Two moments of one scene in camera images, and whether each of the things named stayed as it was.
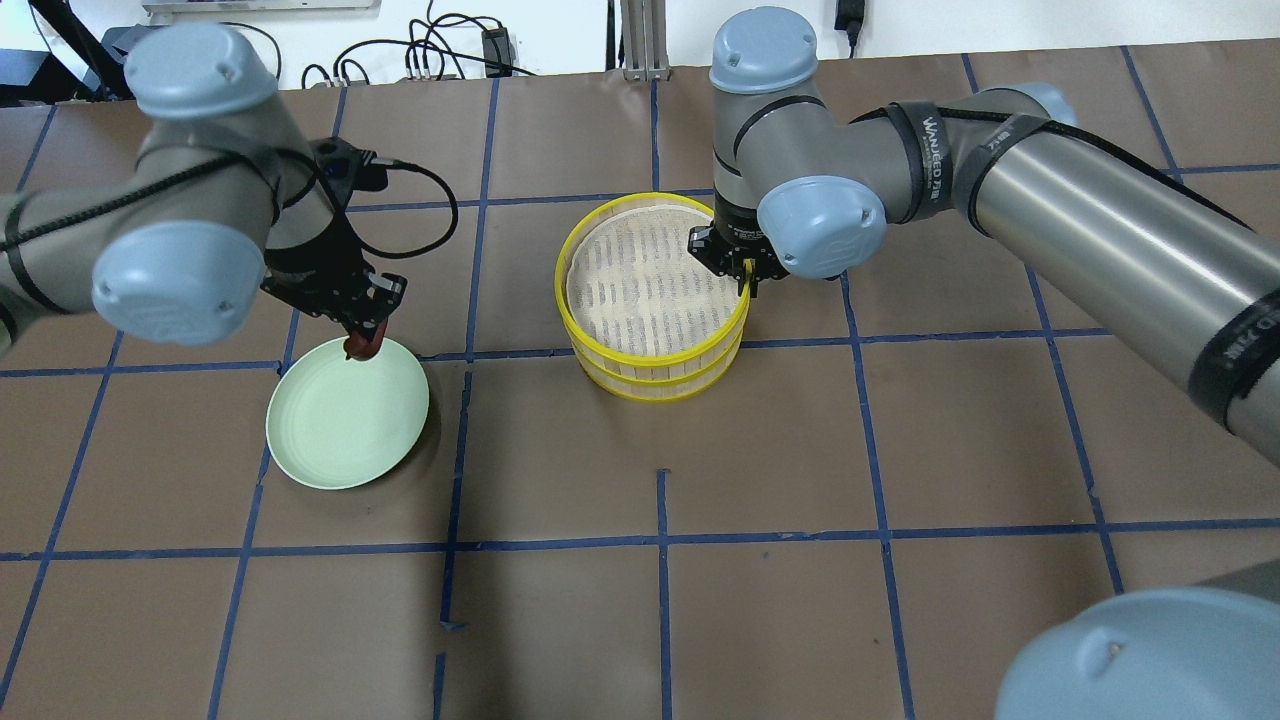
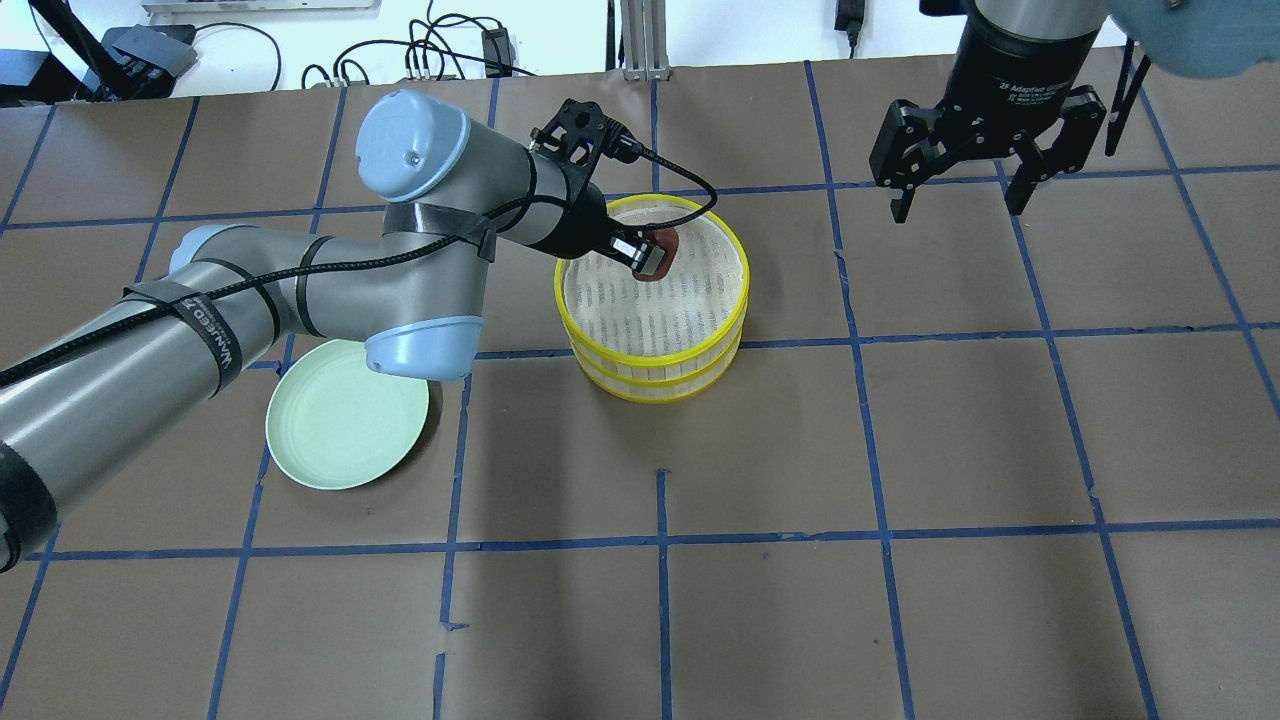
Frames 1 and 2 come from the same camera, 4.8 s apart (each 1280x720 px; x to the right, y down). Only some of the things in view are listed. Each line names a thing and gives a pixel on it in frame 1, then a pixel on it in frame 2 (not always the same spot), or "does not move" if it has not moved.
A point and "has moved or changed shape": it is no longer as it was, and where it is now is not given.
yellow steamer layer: x=661 y=389 does not move
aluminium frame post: x=643 y=26 does not move
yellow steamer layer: x=631 y=294 does not move
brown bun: x=363 y=348 has moved or changed shape
